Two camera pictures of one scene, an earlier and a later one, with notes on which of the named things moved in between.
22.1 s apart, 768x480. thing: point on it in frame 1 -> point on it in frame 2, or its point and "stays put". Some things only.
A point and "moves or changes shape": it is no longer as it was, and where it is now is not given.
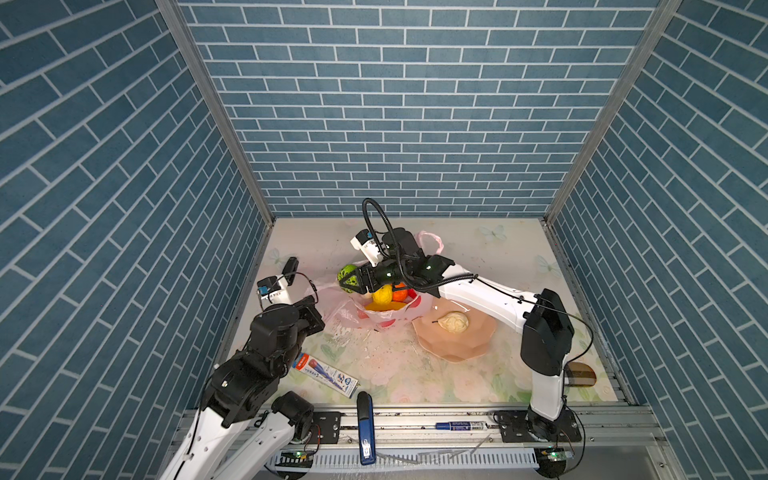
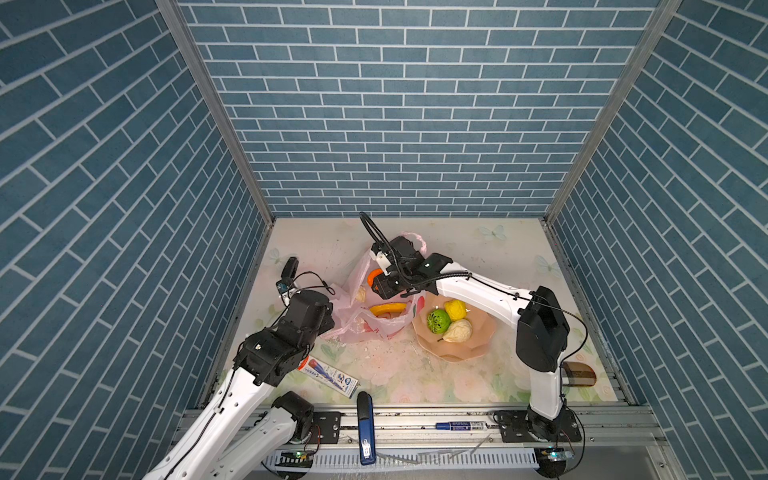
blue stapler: x=366 y=429 stays put
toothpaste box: x=326 y=374 stays put
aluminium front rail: x=481 y=427 stays put
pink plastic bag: x=336 y=307 moves or changes shape
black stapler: x=289 y=271 stays put
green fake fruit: x=352 y=280 -> x=438 y=321
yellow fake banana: x=388 y=306 stays put
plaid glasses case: x=579 y=374 stays put
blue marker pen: x=461 y=426 stays put
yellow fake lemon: x=383 y=295 moves or changes shape
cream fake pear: x=454 y=322 moves or changes shape
